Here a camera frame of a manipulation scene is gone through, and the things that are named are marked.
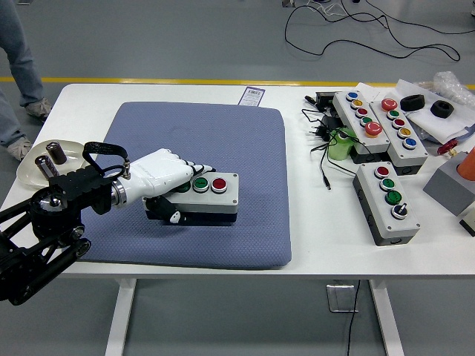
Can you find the small black device box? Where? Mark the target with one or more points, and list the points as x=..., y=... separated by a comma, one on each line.
x=326, y=99

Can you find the orange cylinder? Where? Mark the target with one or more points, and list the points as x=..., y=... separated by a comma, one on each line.
x=468, y=165

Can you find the large white paper sheet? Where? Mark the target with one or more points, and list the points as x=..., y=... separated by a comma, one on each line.
x=434, y=124

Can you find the grey block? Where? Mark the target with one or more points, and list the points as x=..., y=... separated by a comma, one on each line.
x=445, y=189

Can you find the red knob part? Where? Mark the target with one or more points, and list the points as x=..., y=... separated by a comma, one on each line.
x=446, y=147

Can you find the white table leg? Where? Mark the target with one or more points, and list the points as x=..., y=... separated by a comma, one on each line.
x=387, y=319
x=120, y=319

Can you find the four-button box with selector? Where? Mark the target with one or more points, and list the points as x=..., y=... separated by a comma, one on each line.
x=375, y=200

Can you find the three-button grey control box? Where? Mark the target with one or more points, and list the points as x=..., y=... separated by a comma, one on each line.
x=222, y=202

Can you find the metal floor socket plate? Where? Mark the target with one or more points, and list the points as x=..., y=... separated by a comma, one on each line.
x=335, y=298

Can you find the five-button box, mushroom beside green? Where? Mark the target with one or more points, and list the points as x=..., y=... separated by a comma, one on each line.
x=347, y=113

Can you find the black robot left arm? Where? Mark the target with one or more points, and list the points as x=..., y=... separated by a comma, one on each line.
x=37, y=241

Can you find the white box with black edge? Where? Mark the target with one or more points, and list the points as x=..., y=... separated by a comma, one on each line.
x=469, y=219

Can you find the five-button box, mushroom beside blue-free end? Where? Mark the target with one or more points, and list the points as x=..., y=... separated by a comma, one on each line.
x=415, y=155

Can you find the purple and white label card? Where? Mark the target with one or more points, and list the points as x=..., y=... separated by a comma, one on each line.
x=252, y=97

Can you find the white shallow dish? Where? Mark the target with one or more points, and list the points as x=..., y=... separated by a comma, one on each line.
x=31, y=170

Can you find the small white paper sheet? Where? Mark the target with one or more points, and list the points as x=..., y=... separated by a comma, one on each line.
x=367, y=91

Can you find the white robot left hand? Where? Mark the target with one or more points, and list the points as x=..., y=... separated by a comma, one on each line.
x=159, y=174

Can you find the person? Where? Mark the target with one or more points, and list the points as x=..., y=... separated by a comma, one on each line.
x=18, y=66

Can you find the blue-grey padded mat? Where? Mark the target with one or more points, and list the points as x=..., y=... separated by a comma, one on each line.
x=222, y=130

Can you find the clear bubble wrap bag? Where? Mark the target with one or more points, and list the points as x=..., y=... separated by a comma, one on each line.
x=451, y=83

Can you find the small black connector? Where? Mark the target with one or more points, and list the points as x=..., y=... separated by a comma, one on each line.
x=310, y=99

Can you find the yellow floor tape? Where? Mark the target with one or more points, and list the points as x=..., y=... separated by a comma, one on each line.
x=185, y=81

